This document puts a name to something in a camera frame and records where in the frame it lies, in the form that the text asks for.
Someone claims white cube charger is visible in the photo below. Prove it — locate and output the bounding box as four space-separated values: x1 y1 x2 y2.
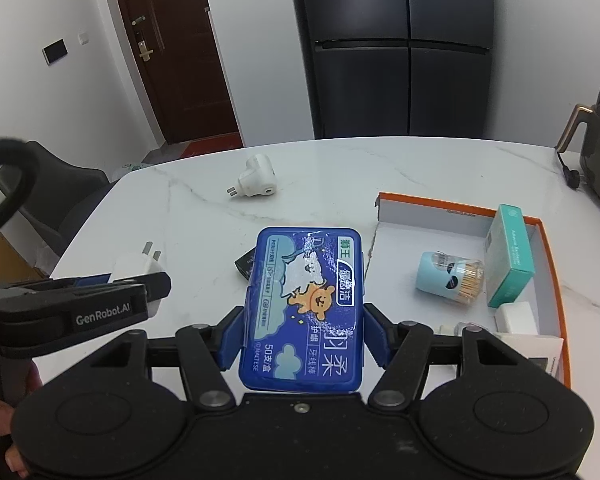
109 241 163 283

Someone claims small white box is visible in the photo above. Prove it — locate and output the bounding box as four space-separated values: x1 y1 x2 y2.
494 301 538 336

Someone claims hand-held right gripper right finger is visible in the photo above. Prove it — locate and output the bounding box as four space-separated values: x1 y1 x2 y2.
362 302 536 409

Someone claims white charger packaging box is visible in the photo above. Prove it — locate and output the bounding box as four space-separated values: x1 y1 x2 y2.
490 332 566 383

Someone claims dark brown door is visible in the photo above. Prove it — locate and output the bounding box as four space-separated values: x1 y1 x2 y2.
107 0 243 148

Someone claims orange and white box tray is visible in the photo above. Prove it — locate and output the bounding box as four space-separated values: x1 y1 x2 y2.
362 191 572 391

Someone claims black charger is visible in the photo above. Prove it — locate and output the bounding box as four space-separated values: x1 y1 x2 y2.
234 246 258 281

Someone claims blue printed plastic box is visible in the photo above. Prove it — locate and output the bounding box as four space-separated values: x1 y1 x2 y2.
239 226 366 393

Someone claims teal and white carton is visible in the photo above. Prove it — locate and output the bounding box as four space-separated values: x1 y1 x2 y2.
484 204 537 308

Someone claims black wall panel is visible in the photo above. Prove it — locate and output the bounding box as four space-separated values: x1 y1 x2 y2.
42 37 71 66

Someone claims brass door lock handle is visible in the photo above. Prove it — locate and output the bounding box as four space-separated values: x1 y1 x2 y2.
130 15 156 59

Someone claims dark grey chair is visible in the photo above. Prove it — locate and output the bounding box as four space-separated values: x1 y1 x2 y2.
0 140 118 263

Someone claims red doormat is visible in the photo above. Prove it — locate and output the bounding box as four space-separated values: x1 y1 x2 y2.
179 139 242 157

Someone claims brown cardboard box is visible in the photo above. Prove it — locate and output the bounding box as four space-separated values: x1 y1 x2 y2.
0 210 51 283

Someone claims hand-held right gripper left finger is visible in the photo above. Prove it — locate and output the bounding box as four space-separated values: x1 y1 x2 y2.
87 305 246 409

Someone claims white plug-in adapter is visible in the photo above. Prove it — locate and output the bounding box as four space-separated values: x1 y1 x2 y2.
226 154 278 199

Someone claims light blue toothpick holder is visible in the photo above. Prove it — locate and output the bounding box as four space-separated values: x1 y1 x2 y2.
414 251 485 306

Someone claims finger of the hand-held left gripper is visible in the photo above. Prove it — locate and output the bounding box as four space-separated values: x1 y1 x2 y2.
72 271 172 320

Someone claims black refrigerator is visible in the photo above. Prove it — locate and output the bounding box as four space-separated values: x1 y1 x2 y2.
286 0 496 141

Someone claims black power cable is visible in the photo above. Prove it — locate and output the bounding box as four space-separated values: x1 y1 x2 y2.
555 150 582 191

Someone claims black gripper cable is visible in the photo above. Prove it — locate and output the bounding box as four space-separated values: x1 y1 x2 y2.
0 137 39 252

